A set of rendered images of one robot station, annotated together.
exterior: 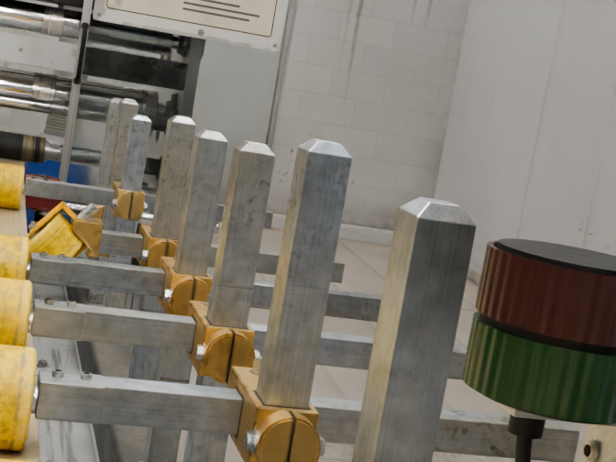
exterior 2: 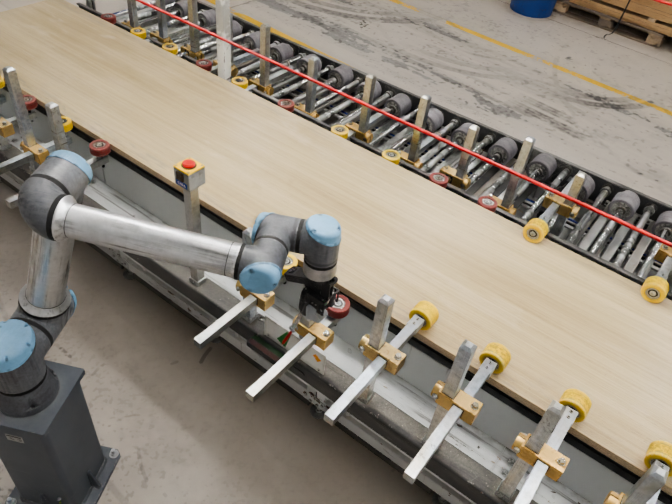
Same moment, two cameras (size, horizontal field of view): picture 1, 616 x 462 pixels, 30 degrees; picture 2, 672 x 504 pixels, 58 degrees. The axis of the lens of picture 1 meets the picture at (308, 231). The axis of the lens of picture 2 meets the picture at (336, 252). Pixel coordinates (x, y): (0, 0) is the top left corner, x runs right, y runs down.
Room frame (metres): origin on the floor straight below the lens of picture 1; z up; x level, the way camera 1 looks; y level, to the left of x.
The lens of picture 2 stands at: (1.37, -0.95, 2.35)
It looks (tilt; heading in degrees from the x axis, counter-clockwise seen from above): 43 degrees down; 137
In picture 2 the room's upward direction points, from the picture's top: 8 degrees clockwise
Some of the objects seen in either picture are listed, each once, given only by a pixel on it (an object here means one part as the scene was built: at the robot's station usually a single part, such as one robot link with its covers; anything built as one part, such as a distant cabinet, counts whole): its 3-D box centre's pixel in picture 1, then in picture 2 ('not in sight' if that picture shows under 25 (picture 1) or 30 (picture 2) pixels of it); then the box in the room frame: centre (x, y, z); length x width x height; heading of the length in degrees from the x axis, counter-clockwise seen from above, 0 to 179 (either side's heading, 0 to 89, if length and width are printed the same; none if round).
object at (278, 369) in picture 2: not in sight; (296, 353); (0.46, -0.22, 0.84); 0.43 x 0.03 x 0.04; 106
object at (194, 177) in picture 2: not in sight; (189, 175); (-0.10, -0.27, 1.18); 0.07 x 0.07 x 0.08; 16
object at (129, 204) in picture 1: (126, 201); not in sight; (2.10, 0.34, 0.95); 0.13 x 0.06 x 0.05; 16
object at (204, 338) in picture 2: not in sight; (246, 305); (0.21, -0.25, 0.84); 0.43 x 0.03 x 0.04; 106
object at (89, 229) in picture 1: (63, 233); not in sight; (1.60, 0.34, 0.95); 0.10 x 0.04 x 0.10; 106
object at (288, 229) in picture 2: not in sight; (278, 234); (0.41, -0.28, 1.32); 0.12 x 0.12 x 0.09; 43
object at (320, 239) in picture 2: not in sight; (321, 241); (0.49, -0.19, 1.31); 0.10 x 0.09 x 0.12; 43
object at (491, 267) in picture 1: (569, 291); not in sight; (0.38, -0.09, 1.17); 0.06 x 0.06 x 0.02
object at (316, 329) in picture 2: not in sight; (313, 330); (0.42, -0.13, 0.85); 0.13 x 0.06 x 0.05; 16
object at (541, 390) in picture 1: (555, 362); not in sight; (0.38, -0.09, 1.14); 0.06 x 0.06 x 0.02
